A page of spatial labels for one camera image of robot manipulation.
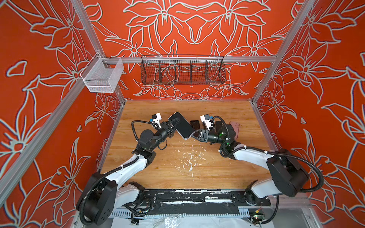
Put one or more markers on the black wire basket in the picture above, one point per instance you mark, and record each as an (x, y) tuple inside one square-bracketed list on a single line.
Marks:
[(186, 70)]

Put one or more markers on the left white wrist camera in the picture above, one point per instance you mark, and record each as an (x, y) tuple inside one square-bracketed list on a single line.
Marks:
[(156, 118)]

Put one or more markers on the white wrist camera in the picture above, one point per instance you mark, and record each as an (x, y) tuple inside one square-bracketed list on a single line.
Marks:
[(207, 122), (156, 118)]

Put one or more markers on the phone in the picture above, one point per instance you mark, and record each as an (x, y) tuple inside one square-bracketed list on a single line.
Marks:
[(195, 124), (183, 127)]

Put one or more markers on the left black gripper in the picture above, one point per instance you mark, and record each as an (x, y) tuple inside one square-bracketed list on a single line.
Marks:
[(165, 125)]

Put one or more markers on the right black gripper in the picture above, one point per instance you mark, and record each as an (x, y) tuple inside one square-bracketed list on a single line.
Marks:
[(204, 136)]

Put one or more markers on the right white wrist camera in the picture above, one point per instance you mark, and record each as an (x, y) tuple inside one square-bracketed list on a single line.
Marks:
[(207, 122)]

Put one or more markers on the small green circuit board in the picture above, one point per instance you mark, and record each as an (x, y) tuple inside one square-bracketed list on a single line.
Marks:
[(256, 218)]

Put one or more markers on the clear plastic bin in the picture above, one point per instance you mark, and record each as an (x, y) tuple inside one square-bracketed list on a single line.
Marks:
[(100, 77)]

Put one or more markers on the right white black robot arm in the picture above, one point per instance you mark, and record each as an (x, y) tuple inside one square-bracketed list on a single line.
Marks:
[(289, 174)]

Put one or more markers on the dark phone case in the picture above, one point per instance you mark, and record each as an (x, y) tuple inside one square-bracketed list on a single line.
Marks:
[(218, 124)]

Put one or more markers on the pink phone case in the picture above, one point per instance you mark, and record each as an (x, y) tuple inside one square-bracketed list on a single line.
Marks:
[(236, 126)]

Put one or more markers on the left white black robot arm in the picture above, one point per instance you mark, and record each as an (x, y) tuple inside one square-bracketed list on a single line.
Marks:
[(104, 192)]

